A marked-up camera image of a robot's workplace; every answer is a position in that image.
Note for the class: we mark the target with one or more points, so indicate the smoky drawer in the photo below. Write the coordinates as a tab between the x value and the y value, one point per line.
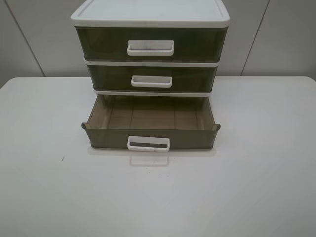
190	44
184	79
151	123

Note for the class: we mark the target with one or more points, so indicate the white plastic drawer cabinet frame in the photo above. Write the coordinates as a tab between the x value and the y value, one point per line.
151	14

